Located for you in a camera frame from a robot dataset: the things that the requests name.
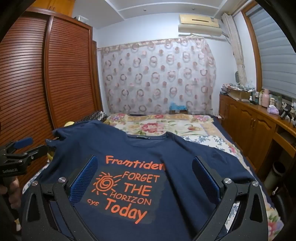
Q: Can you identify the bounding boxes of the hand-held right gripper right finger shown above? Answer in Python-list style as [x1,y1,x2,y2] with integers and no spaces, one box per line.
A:
[192,156,269,241]

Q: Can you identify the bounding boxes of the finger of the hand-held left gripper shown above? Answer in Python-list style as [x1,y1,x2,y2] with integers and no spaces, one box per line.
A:
[5,144,55,163]
[0,137,33,154]

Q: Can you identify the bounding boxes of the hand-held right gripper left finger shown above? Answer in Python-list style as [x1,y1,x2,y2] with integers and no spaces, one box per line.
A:
[22,155,99,241]

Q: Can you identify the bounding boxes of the navy blue printed t-shirt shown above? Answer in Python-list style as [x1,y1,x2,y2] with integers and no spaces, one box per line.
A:
[38,120,256,241]

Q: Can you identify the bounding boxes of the person's left hand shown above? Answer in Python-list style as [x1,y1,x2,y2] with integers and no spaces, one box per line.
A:
[9,176,22,198]

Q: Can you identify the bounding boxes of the white sheet with blue flowers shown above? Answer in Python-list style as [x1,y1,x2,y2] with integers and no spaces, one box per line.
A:
[22,134,285,241]

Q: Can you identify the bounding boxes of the grey waste bin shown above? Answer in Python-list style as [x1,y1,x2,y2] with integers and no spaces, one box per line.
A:
[264,161,286,189]

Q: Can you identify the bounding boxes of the wooden sideboard cabinet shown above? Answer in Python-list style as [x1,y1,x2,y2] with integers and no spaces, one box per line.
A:
[218,91,296,179]

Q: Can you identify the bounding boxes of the floral quilt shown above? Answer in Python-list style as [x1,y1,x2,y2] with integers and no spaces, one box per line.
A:
[103,113,241,153]

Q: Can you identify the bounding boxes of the blue plastic bag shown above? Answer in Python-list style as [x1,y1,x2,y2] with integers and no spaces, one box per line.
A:
[169,102,188,112]

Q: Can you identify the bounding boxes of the wooden louvered wardrobe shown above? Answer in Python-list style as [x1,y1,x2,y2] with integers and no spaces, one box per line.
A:
[0,7,103,188]

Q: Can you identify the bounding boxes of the cluster of cosmetic bottles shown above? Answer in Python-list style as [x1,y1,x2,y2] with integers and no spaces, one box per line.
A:
[250,90,263,105]

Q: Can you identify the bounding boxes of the pink bottle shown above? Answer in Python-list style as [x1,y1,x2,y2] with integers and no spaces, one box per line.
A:
[261,89,270,107]

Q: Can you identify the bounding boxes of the black handheld device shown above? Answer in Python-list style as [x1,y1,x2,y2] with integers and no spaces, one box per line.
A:
[279,104,293,121]

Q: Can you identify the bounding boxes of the sheer curtain with circle print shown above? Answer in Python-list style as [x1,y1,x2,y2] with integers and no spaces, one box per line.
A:
[97,37,218,115]

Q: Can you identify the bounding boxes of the tied-back floral curtain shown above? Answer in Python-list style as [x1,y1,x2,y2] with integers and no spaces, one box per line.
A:
[222,13,247,86]

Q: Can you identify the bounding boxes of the beige wall air conditioner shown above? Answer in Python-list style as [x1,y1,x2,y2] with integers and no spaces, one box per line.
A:
[178,14,222,36]

